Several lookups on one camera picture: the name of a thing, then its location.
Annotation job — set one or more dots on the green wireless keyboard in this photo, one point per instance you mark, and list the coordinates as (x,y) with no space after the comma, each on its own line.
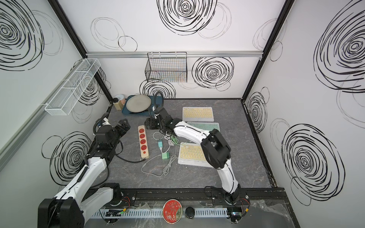
(208,126)

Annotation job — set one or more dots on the green usb charger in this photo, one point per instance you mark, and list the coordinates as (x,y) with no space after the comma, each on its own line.
(165,156)

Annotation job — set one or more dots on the white slotted cable duct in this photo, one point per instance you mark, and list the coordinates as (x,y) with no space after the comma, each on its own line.
(158,213)

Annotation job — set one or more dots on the yellow wireless keyboard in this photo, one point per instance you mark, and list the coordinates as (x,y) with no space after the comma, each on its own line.
(192,154)
(197,114)

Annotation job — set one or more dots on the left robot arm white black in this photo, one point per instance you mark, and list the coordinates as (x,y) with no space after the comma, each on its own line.
(77,202)

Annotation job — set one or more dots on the red round emergency button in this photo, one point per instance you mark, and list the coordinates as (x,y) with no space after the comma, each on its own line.
(172,211)

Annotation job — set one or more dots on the beige power strip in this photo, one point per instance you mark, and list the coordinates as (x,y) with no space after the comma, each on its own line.
(143,142)

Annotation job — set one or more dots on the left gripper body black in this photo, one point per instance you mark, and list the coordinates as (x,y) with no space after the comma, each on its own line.
(118,133)

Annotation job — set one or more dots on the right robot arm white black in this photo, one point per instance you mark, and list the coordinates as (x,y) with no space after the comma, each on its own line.
(215,148)

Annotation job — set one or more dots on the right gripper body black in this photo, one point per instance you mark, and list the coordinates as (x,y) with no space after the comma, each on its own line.
(156,124)

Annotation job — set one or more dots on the white wire wall shelf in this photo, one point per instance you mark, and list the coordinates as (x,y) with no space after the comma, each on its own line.
(74,87)

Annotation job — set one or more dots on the teal tray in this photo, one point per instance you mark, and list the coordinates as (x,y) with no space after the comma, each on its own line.
(154,101)

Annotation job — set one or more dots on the black wire wall basket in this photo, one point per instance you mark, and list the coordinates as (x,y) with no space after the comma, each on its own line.
(167,66)

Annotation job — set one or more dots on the grey round plate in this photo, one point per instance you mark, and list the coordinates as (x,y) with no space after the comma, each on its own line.
(138,103)

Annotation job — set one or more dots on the black round knob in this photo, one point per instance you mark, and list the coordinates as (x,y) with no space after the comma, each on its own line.
(189,212)

